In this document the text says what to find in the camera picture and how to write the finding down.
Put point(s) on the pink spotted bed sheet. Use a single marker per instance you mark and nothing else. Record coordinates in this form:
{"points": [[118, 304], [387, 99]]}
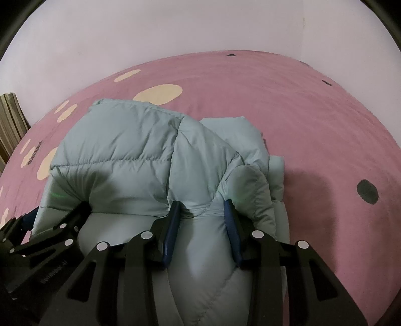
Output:
{"points": [[313, 131]]}

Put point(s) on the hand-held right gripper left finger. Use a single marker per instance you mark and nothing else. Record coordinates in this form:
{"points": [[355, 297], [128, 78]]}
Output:
{"points": [[169, 235]]}

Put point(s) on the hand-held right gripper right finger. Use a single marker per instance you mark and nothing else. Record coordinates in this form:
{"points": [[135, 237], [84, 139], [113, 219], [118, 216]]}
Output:
{"points": [[231, 225]]}

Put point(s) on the light green puffer jacket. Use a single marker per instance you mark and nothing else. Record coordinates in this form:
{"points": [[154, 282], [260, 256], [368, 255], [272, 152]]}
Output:
{"points": [[131, 156]]}

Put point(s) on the striped cushion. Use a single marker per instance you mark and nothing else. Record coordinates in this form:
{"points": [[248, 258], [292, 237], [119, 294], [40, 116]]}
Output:
{"points": [[11, 125]]}

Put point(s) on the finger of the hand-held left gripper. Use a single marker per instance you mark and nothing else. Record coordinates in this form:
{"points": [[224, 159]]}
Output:
{"points": [[67, 225], [26, 219]]}

